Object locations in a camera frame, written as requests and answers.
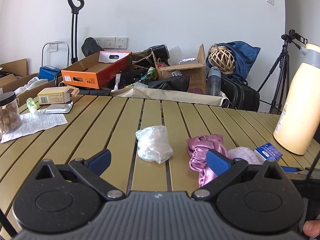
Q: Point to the crumpled clear plastic bag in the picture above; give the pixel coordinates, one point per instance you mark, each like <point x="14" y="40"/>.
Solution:
<point x="153" y="144"/>

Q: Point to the small yellow medicine box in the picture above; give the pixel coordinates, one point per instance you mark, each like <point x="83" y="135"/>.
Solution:
<point x="57" y="95"/>

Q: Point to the small green bottle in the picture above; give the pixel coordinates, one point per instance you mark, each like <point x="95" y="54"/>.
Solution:
<point x="32" y="106"/>

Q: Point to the printed paper leaflet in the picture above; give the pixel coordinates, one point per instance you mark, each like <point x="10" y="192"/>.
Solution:
<point x="32" y="123"/>

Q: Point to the open brown cardboard box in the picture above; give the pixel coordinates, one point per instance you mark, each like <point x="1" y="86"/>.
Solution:
<point x="191" y="67"/>

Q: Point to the light purple fluffy cloth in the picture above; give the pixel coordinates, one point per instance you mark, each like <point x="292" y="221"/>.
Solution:
<point x="244" y="153"/>

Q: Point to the orange cardboard box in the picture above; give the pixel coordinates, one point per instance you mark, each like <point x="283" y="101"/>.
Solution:
<point x="96" y="70"/>

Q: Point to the black camera tripod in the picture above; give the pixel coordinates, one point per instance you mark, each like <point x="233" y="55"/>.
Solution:
<point x="283" y="62"/>

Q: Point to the yellow thermos jug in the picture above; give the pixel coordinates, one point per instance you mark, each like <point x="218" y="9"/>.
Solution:
<point x="299" y="118"/>

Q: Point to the blue bag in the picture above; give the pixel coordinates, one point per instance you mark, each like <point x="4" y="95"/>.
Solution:
<point x="245" y="56"/>

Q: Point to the woven rattan ball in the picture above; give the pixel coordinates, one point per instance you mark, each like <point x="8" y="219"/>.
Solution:
<point x="220" y="56"/>

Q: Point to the person's hand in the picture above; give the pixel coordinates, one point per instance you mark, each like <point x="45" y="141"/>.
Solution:
<point x="311" y="228"/>

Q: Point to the folding slatted camping table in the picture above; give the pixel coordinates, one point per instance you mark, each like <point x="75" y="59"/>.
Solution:
<point x="117" y="168"/>

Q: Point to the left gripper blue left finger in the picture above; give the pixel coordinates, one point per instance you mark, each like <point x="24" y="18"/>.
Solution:
<point x="99" y="162"/>

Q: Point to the grey water bottle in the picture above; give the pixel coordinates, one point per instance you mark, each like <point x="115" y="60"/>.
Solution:
<point x="214" y="81"/>

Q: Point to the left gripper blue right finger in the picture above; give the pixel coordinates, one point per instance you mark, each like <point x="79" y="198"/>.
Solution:
<point x="217" y="162"/>

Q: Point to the clear jar with snacks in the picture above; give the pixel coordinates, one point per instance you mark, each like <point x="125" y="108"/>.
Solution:
<point x="10" y="119"/>

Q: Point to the pink satin cloth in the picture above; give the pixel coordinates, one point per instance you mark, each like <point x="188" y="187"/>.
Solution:
<point x="197" y="150"/>

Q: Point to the small blue white box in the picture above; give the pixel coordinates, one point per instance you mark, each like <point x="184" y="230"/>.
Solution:
<point x="267" y="152"/>

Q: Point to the silver foil pouch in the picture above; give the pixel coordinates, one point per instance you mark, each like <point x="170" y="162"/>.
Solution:
<point x="62" y="108"/>

